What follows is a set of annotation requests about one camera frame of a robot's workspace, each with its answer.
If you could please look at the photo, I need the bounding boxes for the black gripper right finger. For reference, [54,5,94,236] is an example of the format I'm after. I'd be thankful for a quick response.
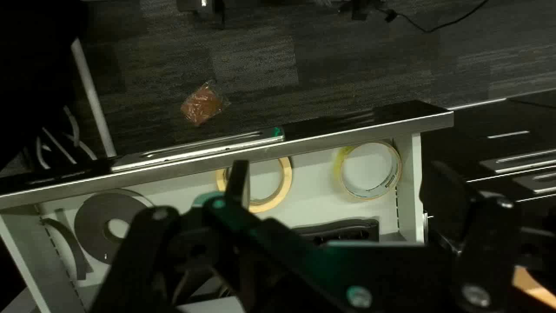
[431,159,525,313]

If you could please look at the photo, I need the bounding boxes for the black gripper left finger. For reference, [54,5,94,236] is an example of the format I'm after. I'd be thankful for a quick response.
[91,158,372,313]

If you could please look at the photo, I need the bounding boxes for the black lower drawer cabinet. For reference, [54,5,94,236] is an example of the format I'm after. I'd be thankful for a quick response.
[424,92,556,205]

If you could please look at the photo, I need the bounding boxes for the white open drawer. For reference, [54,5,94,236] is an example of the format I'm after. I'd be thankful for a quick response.
[0,109,457,313]

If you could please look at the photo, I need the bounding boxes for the grey tape roll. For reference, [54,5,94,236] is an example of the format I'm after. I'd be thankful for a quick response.
[73,189,157,266]

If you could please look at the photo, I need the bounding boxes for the grey curved tape strip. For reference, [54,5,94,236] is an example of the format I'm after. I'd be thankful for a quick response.
[40,215,96,281]

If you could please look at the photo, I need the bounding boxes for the black flat case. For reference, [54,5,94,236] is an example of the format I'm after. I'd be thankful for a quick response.
[298,217,383,246]

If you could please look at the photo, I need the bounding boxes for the brown crumpled wrapper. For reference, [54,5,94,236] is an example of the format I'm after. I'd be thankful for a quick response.
[178,79,226,128]

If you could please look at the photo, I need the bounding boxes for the white leaning bar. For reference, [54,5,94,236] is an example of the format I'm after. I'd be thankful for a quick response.
[70,38,119,159]

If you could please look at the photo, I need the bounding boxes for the amber wrist camera mount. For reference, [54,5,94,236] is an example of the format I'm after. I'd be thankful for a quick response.
[511,264,556,309]

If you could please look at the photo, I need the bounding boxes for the silver drawer handle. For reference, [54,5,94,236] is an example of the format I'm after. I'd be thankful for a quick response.
[110,128,287,173]

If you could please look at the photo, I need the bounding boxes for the yellow tape ring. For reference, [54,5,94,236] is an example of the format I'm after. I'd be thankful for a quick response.
[216,154,296,213]

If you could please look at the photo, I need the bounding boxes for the black floor cable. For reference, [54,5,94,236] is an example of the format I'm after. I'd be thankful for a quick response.
[379,0,492,34]

